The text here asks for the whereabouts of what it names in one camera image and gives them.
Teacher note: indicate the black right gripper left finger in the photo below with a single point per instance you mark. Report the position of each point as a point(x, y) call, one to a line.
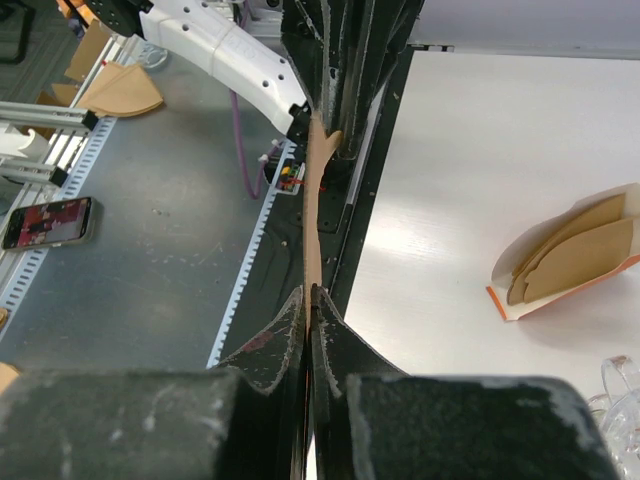
point(242, 419)

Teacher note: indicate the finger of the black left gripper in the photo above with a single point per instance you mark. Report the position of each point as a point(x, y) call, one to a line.
point(362, 43)
point(305, 35)

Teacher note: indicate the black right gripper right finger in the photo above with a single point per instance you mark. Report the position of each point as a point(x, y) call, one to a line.
point(374, 421)

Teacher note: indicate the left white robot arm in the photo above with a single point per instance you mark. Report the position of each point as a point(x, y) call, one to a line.
point(201, 34)

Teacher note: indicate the loose brown filters on bench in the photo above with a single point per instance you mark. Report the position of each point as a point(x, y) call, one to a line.
point(121, 91)

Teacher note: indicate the smartphone with dark screen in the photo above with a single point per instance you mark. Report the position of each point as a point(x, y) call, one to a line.
point(51, 224)

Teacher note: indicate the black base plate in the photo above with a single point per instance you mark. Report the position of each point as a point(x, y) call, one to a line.
point(273, 264)

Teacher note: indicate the grey cable duct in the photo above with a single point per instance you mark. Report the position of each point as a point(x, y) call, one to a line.
point(150, 286)

